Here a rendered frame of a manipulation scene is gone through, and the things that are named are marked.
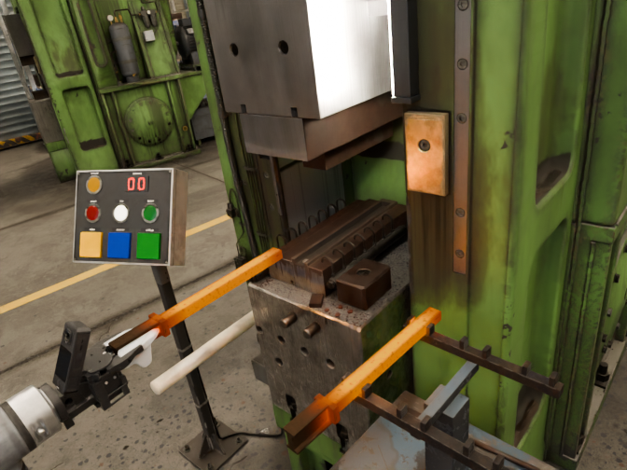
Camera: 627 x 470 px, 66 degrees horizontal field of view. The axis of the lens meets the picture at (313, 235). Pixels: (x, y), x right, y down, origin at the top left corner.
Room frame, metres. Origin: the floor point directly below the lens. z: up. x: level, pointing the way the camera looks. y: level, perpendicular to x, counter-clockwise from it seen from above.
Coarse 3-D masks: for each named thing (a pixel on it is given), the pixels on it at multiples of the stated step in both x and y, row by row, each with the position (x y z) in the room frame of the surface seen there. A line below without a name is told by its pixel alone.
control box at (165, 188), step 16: (80, 176) 1.44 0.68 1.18; (96, 176) 1.42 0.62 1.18; (112, 176) 1.40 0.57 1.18; (128, 176) 1.38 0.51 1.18; (144, 176) 1.36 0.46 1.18; (160, 176) 1.34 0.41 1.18; (176, 176) 1.35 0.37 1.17; (80, 192) 1.41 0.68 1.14; (96, 192) 1.39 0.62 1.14; (112, 192) 1.38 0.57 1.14; (128, 192) 1.36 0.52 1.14; (144, 192) 1.34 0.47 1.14; (160, 192) 1.32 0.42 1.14; (176, 192) 1.33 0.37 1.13; (80, 208) 1.39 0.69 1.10; (112, 208) 1.35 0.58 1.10; (128, 208) 1.33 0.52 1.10; (144, 208) 1.32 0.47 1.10; (160, 208) 1.30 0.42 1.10; (176, 208) 1.31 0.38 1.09; (80, 224) 1.37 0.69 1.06; (96, 224) 1.35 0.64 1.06; (112, 224) 1.33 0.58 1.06; (128, 224) 1.31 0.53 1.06; (144, 224) 1.30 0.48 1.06; (160, 224) 1.28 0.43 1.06; (176, 224) 1.29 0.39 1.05; (160, 240) 1.26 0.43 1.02; (176, 240) 1.27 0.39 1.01; (160, 256) 1.23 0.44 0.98; (176, 256) 1.25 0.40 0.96
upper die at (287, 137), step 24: (384, 96) 1.24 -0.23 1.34; (264, 120) 1.09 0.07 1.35; (288, 120) 1.04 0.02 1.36; (312, 120) 1.04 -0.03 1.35; (336, 120) 1.09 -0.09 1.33; (360, 120) 1.16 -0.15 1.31; (384, 120) 1.23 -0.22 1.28; (264, 144) 1.10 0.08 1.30; (288, 144) 1.05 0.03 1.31; (312, 144) 1.03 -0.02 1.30; (336, 144) 1.09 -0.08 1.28
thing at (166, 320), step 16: (272, 256) 0.99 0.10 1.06; (240, 272) 0.93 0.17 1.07; (256, 272) 0.95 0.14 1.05; (208, 288) 0.87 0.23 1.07; (224, 288) 0.88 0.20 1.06; (176, 304) 0.83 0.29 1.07; (192, 304) 0.82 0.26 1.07; (160, 320) 0.77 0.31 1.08; (176, 320) 0.79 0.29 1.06; (128, 336) 0.74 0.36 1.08; (112, 352) 0.72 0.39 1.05
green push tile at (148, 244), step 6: (138, 234) 1.28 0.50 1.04; (144, 234) 1.27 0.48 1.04; (150, 234) 1.27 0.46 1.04; (156, 234) 1.26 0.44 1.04; (138, 240) 1.27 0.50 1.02; (144, 240) 1.27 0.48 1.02; (150, 240) 1.26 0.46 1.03; (156, 240) 1.25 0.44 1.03; (138, 246) 1.26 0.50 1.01; (144, 246) 1.26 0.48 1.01; (150, 246) 1.25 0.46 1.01; (156, 246) 1.24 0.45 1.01; (138, 252) 1.25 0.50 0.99; (144, 252) 1.25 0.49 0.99; (150, 252) 1.24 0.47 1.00; (156, 252) 1.24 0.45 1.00; (138, 258) 1.25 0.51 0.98; (144, 258) 1.24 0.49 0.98; (150, 258) 1.23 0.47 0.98; (156, 258) 1.23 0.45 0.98
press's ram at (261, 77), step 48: (240, 0) 1.10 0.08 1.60; (288, 0) 1.01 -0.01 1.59; (336, 0) 1.04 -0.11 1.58; (384, 0) 1.09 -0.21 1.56; (240, 48) 1.12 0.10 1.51; (288, 48) 1.02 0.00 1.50; (336, 48) 1.03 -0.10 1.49; (384, 48) 1.16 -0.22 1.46; (240, 96) 1.14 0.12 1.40; (288, 96) 1.03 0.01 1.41; (336, 96) 1.02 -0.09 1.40
